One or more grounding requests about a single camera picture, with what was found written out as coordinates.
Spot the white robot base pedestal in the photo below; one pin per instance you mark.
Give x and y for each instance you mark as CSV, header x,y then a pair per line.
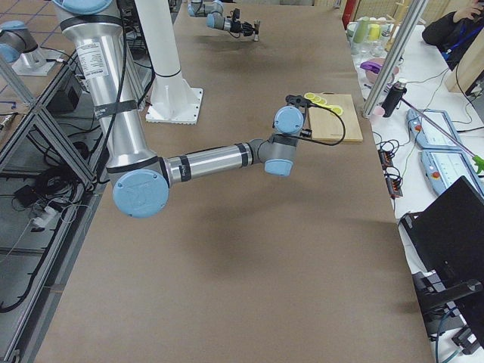
x,y
172,100

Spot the black laptop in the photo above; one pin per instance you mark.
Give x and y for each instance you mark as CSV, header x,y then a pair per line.
x,y
448,234

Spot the steel double-ended jigger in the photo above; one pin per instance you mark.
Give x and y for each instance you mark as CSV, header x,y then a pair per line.
x,y
256,27

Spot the yellow cup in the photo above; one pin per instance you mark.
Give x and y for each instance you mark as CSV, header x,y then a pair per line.
x,y
373,32

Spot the lemon slice middle row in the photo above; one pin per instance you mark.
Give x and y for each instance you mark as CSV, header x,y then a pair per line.
x,y
316,100

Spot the pink bowl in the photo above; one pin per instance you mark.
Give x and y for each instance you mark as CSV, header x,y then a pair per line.
x,y
372,78

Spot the blue teach pendant far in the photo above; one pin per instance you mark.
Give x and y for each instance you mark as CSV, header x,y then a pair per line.
x,y
429,135

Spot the purple cloth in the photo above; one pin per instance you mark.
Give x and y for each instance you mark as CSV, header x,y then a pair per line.
x,y
371,66

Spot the blue teach pendant near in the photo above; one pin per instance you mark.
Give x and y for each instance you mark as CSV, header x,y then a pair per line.
x,y
444,167

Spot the brown table mat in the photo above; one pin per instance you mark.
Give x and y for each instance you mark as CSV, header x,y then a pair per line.
x,y
243,266

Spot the lemon slice upper row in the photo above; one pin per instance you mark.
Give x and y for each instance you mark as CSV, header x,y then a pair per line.
x,y
310,96

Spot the aluminium frame post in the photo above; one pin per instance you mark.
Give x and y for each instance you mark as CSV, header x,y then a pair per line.
x,y
410,20

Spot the pink plastic cup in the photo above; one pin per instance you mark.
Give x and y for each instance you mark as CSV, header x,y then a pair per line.
x,y
378,112

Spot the green cup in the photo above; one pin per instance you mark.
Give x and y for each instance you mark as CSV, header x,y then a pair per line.
x,y
361,30

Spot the blue teach pendant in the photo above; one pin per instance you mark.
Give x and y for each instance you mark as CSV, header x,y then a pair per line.
x,y
444,167
429,135

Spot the bamboo cutting board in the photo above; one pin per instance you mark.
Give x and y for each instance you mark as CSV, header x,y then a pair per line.
x,y
327,127

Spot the black water bottle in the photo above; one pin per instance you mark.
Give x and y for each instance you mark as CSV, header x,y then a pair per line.
x,y
395,94

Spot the seated person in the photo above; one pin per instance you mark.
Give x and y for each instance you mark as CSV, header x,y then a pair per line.
x,y
455,32

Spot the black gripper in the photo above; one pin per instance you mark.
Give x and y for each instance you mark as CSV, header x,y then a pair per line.
x,y
297,100
239,26

